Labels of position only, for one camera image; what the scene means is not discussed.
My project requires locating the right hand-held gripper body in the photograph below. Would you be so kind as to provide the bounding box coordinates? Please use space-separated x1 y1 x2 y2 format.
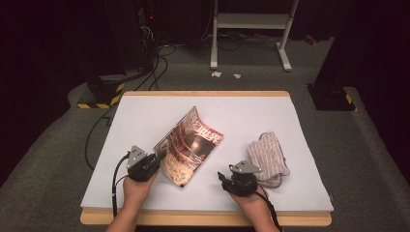
226 159 263 197

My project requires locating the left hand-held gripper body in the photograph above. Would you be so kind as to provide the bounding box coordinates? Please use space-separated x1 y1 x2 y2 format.
126 145 161 184

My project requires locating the red cover magazine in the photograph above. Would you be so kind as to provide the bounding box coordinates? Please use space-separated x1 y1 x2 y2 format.
154 105 225 189

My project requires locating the grey striped cloth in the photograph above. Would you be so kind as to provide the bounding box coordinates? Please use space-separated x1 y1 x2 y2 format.
247 130 291 189

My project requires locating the person's right hand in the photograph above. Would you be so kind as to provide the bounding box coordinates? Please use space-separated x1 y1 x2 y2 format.
228 187 272 222

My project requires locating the person's left hand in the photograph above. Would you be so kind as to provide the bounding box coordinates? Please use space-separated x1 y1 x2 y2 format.
122 170 161 208

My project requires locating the white table sheet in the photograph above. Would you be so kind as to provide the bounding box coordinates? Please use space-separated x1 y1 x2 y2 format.
80 95 335 213

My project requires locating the wooden table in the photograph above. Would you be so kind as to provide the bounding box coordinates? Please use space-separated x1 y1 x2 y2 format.
79 90 333 227

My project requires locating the black stand with striped base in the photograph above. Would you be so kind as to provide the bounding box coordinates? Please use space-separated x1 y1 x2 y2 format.
76 74 126 110
307 83 358 112

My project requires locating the black equipment rack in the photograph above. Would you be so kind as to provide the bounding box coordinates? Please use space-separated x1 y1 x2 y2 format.
134 0 162 71

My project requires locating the white metal stand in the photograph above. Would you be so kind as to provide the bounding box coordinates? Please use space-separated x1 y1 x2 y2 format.
210 0 300 73

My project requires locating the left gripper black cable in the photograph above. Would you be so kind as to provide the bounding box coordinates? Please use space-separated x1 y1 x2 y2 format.
110 154 130 218

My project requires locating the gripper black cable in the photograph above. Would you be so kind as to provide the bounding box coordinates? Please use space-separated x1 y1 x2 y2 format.
110 154 130 218
255 189 284 232

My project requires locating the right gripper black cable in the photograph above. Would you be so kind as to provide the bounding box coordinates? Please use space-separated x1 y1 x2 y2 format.
255 189 284 232

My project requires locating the thin black floor cable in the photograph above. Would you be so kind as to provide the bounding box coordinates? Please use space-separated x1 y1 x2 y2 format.
84 104 117 172

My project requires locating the thick black floor cable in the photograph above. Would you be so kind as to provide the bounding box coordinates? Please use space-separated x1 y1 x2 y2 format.
148 55 169 92
133 46 161 92

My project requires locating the tangle of black cables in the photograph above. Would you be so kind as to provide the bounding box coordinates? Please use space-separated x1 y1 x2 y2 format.
199 30 281 52

